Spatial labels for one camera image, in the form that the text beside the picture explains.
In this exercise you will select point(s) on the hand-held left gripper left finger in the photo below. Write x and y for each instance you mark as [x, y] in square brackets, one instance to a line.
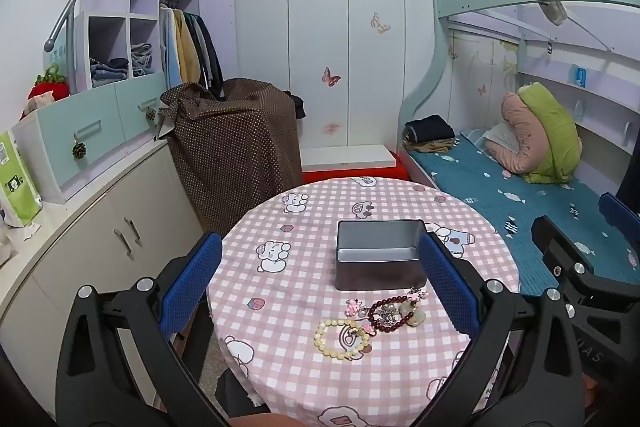
[192, 287]

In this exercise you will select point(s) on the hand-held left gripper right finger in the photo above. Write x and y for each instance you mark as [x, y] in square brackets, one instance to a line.
[445, 287]

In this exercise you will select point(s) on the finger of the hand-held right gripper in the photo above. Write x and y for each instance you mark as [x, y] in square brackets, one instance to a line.
[617, 213]
[550, 234]

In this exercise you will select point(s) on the pink charm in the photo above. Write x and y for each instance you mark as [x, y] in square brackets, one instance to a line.
[352, 307]
[415, 293]

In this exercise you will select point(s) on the jade pendant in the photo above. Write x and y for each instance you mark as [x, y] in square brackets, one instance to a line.
[415, 318]

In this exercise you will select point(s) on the grey metal box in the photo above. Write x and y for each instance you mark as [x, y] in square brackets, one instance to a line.
[370, 272]

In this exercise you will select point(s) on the blue printed bed sheet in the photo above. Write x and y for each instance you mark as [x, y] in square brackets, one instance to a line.
[480, 192]

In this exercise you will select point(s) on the round table pink checked cloth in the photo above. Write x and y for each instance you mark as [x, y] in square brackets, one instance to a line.
[300, 267]

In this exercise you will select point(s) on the white pillow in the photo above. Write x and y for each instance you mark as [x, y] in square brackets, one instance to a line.
[497, 137]

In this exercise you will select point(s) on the pink pillow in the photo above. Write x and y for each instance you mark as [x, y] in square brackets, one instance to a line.
[515, 127]

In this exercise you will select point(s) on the cream cabinet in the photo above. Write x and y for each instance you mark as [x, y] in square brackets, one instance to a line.
[100, 217]

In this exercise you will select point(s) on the folded tan clothes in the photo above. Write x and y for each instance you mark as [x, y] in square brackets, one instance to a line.
[430, 147]

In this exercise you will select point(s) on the small blue box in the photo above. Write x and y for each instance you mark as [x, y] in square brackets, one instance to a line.
[580, 75]

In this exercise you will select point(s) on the brown dotted cloth cover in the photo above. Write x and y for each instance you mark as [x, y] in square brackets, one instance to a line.
[235, 147]

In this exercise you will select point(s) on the folded dark clothes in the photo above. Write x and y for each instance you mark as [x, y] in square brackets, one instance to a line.
[430, 127]

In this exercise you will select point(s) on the white board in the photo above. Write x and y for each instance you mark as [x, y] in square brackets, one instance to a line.
[345, 154]

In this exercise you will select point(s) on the pine cone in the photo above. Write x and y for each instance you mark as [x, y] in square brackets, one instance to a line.
[79, 150]
[151, 115]

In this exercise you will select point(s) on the white plastic bag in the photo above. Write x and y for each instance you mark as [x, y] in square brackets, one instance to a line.
[12, 237]

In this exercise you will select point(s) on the butterfly sticker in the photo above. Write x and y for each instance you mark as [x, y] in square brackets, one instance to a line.
[331, 128]
[330, 77]
[380, 23]

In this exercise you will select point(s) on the green paper bag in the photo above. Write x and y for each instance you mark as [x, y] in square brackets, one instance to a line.
[17, 177]

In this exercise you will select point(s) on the teal drawer unit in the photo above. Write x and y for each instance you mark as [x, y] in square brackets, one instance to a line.
[65, 122]

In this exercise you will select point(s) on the black cloth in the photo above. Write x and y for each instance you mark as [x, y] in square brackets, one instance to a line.
[297, 104]

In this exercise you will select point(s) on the dark hanging jacket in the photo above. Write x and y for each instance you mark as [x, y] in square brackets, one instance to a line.
[210, 57]

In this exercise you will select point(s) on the folded jeans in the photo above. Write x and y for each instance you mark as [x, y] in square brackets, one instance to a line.
[107, 69]

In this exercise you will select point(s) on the folded grey clothes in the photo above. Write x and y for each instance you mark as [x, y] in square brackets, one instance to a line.
[141, 57]

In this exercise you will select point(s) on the light blue hanging shirt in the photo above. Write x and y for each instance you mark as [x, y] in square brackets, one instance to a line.
[171, 52]

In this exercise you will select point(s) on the yellow hanging jacket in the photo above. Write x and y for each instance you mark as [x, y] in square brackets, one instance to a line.
[186, 47]

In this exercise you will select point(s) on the red strawberry plush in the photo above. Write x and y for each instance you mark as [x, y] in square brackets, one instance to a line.
[50, 89]

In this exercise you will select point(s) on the white wardrobe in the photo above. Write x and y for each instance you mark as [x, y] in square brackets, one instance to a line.
[320, 7]

